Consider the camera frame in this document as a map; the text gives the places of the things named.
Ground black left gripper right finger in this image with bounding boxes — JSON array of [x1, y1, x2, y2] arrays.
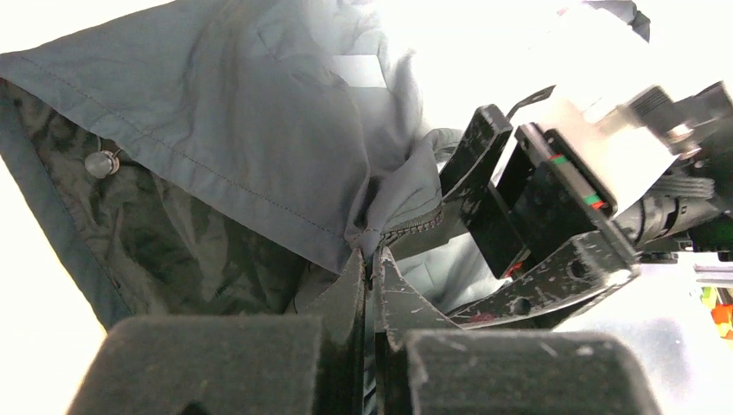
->
[[373, 249, 661, 414]]

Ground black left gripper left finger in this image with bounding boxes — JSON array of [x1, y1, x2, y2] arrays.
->
[[69, 251, 365, 414]]

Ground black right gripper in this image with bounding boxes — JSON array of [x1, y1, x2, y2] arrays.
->
[[389, 104, 679, 330]]

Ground grey gradient zip jacket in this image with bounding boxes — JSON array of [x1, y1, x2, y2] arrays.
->
[[1, 1, 651, 327]]

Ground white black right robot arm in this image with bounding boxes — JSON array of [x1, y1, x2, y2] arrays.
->
[[380, 105, 723, 333]]

